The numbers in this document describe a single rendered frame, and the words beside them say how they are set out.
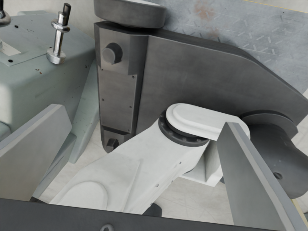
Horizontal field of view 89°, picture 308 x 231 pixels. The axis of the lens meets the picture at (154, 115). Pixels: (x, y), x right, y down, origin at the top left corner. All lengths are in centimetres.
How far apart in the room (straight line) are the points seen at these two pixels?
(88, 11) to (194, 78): 87
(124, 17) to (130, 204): 40
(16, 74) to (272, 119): 79
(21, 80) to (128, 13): 40
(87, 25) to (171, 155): 102
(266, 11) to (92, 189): 63
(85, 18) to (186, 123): 99
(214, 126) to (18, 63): 65
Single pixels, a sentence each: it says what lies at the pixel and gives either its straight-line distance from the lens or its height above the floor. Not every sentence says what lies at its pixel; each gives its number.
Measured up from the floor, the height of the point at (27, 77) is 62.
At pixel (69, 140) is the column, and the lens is 146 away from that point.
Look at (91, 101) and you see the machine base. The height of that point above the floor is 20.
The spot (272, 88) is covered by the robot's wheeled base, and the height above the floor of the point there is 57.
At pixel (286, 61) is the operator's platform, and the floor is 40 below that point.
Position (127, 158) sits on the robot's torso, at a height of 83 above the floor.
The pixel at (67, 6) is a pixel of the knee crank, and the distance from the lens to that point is 67.
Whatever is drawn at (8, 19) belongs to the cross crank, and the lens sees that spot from 69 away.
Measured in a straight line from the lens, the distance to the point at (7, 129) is 74.
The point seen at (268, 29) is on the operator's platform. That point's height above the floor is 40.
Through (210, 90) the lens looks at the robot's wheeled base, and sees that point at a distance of 50.
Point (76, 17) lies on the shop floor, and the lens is 124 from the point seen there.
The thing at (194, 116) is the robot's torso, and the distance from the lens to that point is 39.
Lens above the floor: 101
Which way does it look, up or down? 52 degrees down
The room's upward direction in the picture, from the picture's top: 159 degrees counter-clockwise
